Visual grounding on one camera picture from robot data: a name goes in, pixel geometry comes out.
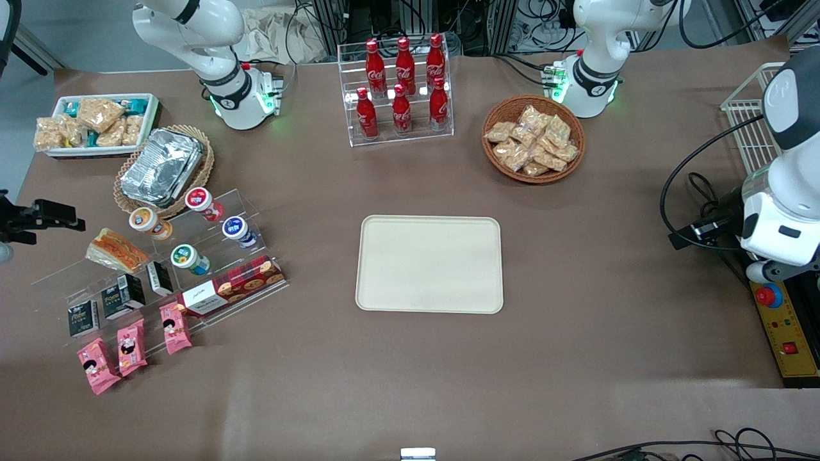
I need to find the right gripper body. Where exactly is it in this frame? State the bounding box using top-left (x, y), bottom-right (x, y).
top-left (0, 191), bottom-right (34, 226)

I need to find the triangle sandwich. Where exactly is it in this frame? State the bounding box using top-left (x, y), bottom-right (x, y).
top-left (85, 229), bottom-right (150, 275)

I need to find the beige rectangular tray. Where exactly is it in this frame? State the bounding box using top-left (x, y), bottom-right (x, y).
top-left (356, 215), bottom-right (504, 315)

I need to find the yellow emergency stop box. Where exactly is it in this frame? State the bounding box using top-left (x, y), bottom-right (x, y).
top-left (750, 280), bottom-right (820, 388)

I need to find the orange lid yogurt cup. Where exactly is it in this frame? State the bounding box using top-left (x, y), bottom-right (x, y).
top-left (129, 207), bottom-right (173, 241)

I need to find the small black box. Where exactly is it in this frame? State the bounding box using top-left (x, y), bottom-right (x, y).
top-left (147, 261), bottom-right (174, 296)
top-left (68, 300), bottom-right (101, 338)
top-left (101, 275), bottom-right (147, 320)

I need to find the silver foil container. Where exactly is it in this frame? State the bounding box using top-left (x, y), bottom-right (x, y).
top-left (120, 128), bottom-right (206, 207)

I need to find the white plastic bin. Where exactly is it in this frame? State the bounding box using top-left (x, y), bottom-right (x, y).
top-left (45, 93), bottom-right (161, 159)

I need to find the green lid yogurt cup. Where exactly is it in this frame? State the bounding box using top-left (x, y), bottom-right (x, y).
top-left (170, 244), bottom-right (211, 276)

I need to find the red lid yogurt cup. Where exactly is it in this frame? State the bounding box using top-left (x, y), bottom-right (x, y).
top-left (185, 187), bottom-right (225, 222)

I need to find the oval tan wicker basket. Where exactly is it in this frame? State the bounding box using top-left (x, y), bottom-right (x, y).
top-left (114, 125), bottom-right (215, 220)

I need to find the pink snack packet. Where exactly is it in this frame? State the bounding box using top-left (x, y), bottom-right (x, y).
top-left (77, 338), bottom-right (122, 395)
top-left (117, 319), bottom-right (148, 377)
top-left (160, 302), bottom-right (193, 355)

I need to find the clear acrylic stepped stand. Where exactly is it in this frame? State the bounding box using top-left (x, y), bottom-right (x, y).
top-left (31, 188), bottom-right (290, 350)

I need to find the blue lid yogurt cup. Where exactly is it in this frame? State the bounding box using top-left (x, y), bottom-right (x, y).
top-left (222, 216), bottom-right (258, 248)

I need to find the red plaid cookie box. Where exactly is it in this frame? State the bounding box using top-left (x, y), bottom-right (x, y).
top-left (177, 255), bottom-right (286, 319)

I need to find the round brown wicker basket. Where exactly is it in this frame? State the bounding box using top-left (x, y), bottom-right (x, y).
top-left (482, 95), bottom-right (586, 185)

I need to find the crumpled beige cloth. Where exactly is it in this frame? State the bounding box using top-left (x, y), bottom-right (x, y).
top-left (240, 10), bottom-right (327, 65)

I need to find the red cola bottle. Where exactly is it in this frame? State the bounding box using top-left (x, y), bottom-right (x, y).
top-left (395, 36), bottom-right (416, 95)
top-left (356, 87), bottom-right (379, 140)
top-left (391, 83), bottom-right (412, 135)
top-left (426, 33), bottom-right (446, 90)
top-left (429, 77), bottom-right (449, 132)
top-left (365, 40), bottom-right (387, 98)

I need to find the clear acrylic bottle rack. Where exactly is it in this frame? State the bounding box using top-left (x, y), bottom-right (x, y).
top-left (338, 33), bottom-right (454, 148)

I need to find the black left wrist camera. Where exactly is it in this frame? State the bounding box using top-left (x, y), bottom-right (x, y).
top-left (669, 216), bottom-right (739, 250)

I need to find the white wire basket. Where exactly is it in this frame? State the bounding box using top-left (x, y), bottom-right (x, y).
top-left (721, 62), bottom-right (785, 175)

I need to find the black camera cable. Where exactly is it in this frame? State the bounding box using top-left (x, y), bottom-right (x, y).
top-left (660, 114), bottom-right (769, 252)

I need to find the black floor cable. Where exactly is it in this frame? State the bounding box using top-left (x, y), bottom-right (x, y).
top-left (570, 429), bottom-right (820, 461)

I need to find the black chair frame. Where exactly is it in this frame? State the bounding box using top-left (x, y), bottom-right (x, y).
top-left (0, 0), bottom-right (49, 77)

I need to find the black overhead cable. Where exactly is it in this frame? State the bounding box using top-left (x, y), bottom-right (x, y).
top-left (679, 0), bottom-right (792, 49)

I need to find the black base cable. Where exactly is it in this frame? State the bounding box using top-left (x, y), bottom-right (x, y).
top-left (493, 53), bottom-right (558, 87)

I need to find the aluminium profile frame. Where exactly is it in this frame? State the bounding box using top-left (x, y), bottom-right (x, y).
top-left (311, 0), bottom-right (577, 55)

